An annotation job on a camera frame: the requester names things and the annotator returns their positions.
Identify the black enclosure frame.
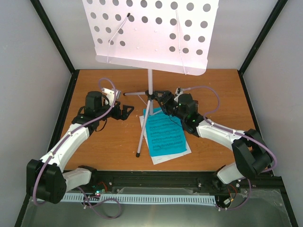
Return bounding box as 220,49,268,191
14,0,299,227

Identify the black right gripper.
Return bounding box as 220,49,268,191
153,91,186,122

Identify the brown wooden metronome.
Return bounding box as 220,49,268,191
188,100,198,113

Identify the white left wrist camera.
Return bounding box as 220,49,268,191
101,88,121,105

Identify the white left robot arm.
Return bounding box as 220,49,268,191
26,89,134,204

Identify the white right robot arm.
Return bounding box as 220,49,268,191
153,88,276,191

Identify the white tripod music stand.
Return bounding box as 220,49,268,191
81,0,220,158

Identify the white slotted cable duct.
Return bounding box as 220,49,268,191
62,193,217,206

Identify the blue music sheet folder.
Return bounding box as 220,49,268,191
145,107,187,157

